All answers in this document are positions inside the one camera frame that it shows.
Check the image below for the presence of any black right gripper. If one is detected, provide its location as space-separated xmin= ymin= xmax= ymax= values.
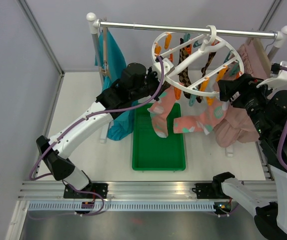
xmin=218 ymin=72 xmax=280 ymax=137

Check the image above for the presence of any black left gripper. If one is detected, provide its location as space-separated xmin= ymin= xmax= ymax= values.
xmin=130 ymin=67 xmax=171 ymax=102

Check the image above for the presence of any pink patterned sock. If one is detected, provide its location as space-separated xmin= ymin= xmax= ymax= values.
xmin=173 ymin=98 xmax=229 ymax=135
xmin=147 ymin=87 xmax=176 ymax=138

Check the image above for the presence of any brown argyle sock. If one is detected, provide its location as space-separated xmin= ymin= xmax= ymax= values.
xmin=201 ymin=52 xmax=217 ymax=77
xmin=177 ymin=37 xmax=193 ymax=100

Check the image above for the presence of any white round clip hanger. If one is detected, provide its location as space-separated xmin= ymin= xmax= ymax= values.
xmin=151 ymin=24 xmax=244 ymax=97

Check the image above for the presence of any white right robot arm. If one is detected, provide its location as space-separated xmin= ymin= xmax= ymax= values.
xmin=211 ymin=73 xmax=287 ymax=240

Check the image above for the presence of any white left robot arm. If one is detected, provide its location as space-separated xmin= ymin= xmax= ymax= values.
xmin=36 ymin=60 xmax=170 ymax=199

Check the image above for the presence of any wooden left clip hanger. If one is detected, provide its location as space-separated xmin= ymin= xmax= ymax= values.
xmin=102 ymin=26 xmax=111 ymax=78

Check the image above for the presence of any wooden clip hanger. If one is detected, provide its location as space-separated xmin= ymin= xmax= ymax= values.
xmin=251 ymin=38 xmax=271 ymax=77
xmin=102 ymin=26 xmax=111 ymax=78

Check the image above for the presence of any wooden right clip hanger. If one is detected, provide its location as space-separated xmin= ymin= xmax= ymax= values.
xmin=251 ymin=38 xmax=271 ymax=77

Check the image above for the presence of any teal cloth on hanger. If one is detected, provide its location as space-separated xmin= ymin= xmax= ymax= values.
xmin=102 ymin=30 xmax=135 ymax=141

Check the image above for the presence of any pink pleated skirt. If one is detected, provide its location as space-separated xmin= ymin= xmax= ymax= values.
xmin=214 ymin=38 xmax=269 ymax=148

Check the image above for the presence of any green plastic tray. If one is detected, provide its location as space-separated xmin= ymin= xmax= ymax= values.
xmin=132 ymin=103 xmax=186 ymax=171

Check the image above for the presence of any metal clothes rack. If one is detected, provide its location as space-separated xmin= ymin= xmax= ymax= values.
xmin=86 ymin=12 xmax=287 ymax=97

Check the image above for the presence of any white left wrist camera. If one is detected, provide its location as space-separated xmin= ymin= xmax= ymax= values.
xmin=152 ymin=58 xmax=175 ymax=79

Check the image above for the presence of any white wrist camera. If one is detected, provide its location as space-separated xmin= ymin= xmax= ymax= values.
xmin=256 ymin=61 xmax=287 ymax=90
xmin=152 ymin=58 xmax=175 ymax=79

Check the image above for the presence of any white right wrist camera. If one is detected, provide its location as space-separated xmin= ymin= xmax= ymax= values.
xmin=256 ymin=61 xmax=287 ymax=90

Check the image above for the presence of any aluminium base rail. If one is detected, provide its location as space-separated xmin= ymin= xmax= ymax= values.
xmin=18 ymin=181 xmax=278 ymax=201

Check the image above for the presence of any white slotted cable duct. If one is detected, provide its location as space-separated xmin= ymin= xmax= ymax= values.
xmin=28 ymin=201 xmax=215 ymax=212

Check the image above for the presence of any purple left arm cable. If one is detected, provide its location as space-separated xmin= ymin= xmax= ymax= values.
xmin=28 ymin=55 xmax=165 ymax=181

